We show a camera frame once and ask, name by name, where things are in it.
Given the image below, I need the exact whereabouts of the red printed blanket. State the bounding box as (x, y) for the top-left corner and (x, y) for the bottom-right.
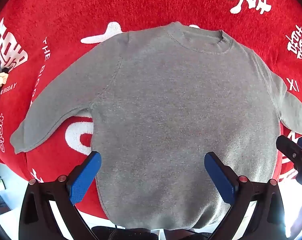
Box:
(0, 0), (302, 220)

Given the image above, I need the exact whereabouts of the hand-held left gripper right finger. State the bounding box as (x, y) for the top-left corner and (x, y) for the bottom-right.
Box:
(204, 151), (287, 240)

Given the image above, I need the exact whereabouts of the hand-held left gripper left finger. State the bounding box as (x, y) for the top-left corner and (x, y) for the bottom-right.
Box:
(18, 151), (102, 240)

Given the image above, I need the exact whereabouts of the grey knit sweater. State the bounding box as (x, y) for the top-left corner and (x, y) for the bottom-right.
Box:
(10, 22), (302, 230)

